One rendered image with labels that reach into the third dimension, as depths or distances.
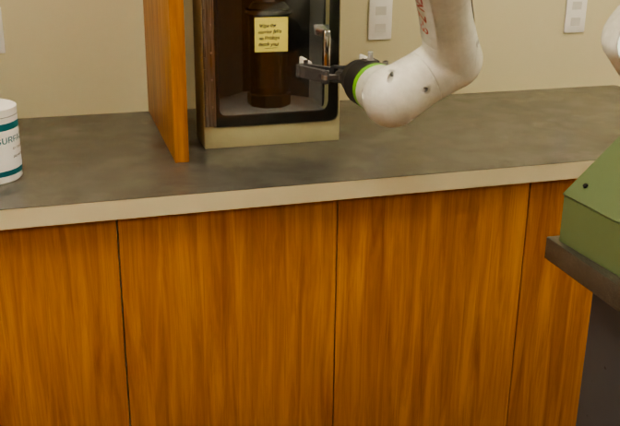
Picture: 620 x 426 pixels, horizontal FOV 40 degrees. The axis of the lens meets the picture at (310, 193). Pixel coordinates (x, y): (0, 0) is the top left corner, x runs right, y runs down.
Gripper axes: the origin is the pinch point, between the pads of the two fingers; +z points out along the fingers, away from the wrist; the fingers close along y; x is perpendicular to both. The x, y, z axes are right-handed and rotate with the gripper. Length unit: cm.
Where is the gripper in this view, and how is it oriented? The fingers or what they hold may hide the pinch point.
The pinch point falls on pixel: (332, 63)
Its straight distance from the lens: 188.2
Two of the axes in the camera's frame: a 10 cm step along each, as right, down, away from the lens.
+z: -2.9, -3.1, 9.0
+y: -9.6, 0.8, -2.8
